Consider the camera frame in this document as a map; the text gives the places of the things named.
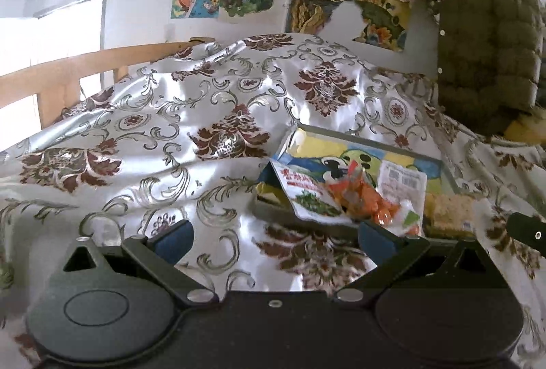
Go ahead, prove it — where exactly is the olive puffer jacket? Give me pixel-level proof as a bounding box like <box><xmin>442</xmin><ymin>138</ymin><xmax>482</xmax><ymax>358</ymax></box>
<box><xmin>435</xmin><ymin>0</ymin><xmax>544</xmax><ymax>135</ymax></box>

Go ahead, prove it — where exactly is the rice cracker pack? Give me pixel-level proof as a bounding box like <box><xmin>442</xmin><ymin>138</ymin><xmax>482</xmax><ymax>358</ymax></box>
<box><xmin>423</xmin><ymin>193</ymin><xmax>475</xmax><ymax>239</ymax></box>

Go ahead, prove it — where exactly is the bag of orange snacks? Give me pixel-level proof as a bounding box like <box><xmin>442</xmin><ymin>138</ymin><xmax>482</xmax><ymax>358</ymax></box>
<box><xmin>326</xmin><ymin>160</ymin><xmax>421</xmax><ymax>236</ymax></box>

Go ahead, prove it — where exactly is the window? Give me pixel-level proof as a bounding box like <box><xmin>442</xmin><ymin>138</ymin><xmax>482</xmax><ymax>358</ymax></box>
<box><xmin>1</xmin><ymin>0</ymin><xmax>106</xmax><ymax>75</ymax></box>

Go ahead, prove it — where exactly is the white green stick snack pack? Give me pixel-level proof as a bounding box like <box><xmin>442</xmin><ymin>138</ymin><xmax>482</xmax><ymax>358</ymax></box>
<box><xmin>377</xmin><ymin>160</ymin><xmax>428</xmax><ymax>228</ymax></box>

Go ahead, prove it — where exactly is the seaweed snack bag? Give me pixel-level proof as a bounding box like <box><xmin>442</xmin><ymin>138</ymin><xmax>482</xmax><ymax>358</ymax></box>
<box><xmin>269</xmin><ymin>160</ymin><xmax>351</xmax><ymax>226</ymax></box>

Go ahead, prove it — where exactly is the floral patterned bedspread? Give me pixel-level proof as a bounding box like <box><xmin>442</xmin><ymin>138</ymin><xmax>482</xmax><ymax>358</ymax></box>
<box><xmin>1</xmin><ymin>34</ymin><xmax>545</xmax><ymax>368</ymax></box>

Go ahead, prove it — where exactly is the frog painting paper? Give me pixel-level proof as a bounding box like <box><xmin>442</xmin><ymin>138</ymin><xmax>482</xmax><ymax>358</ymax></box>
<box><xmin>272</xmin><ymin>128</ymin><xmax>442</xmax><ymax>193</ymax></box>

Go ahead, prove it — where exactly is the grey tray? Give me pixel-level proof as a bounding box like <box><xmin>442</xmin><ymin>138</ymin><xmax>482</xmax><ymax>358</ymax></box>
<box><xmin>253</xmin><ymin>124</ymin><xmax>474</xmax><ymax>240</ymax></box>

